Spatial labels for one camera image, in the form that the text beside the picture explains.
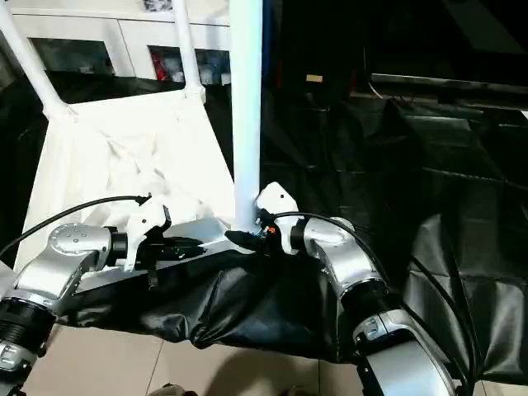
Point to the white plastic table top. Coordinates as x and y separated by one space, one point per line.
132 157

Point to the white plastic table leg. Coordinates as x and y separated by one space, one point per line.
188 45
246 107
31 62

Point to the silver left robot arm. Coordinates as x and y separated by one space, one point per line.
58 264

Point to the dark robot left foot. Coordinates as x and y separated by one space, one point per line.
175 390

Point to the black work mat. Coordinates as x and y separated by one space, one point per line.
429 206

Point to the small tan box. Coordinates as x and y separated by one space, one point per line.
314 79

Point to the white glass-door cabinet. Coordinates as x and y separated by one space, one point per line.
107 41

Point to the black side table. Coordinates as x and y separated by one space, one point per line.
450 82

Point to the small grey bundle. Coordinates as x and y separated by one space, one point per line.
158 4

